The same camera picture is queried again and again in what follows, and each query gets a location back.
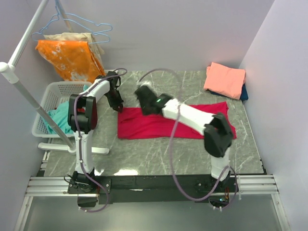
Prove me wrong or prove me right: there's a white clothes rack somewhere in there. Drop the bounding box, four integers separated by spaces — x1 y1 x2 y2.
0 0 119 155

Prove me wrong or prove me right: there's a folded navy t-shirt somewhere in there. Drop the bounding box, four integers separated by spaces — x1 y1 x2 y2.
209 84 249 102

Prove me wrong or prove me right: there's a folded salmon t-shirt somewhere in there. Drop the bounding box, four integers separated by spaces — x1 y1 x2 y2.
204 62 246 100

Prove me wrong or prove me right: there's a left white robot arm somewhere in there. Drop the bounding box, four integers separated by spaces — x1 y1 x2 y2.
67 70 124 193

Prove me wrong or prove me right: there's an aluminium frame rail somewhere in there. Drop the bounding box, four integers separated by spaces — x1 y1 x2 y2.
15 174 291 231

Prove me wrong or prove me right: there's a beige cloth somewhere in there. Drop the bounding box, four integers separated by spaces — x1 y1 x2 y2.
44 32 104 67

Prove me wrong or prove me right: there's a magenta t-shirt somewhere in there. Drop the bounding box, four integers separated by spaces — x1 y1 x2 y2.
117 102 237 140

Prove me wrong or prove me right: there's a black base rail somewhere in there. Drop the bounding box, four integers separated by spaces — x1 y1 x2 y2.
67 173 238 207

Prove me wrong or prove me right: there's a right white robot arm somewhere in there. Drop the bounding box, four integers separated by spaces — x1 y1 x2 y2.
134 85 233 192

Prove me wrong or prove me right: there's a teal t-shirt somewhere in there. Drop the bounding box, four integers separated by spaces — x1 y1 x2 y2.
47 86 89 136

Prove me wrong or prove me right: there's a white plastic laundry basket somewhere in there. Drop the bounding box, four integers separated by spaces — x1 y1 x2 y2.
32 81 91 138

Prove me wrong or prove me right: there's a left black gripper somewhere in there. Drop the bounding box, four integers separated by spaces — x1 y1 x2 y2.
105 90 124 113

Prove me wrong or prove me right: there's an orange tie-dye cloth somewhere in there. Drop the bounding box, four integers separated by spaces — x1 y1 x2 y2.
36 40 105 83

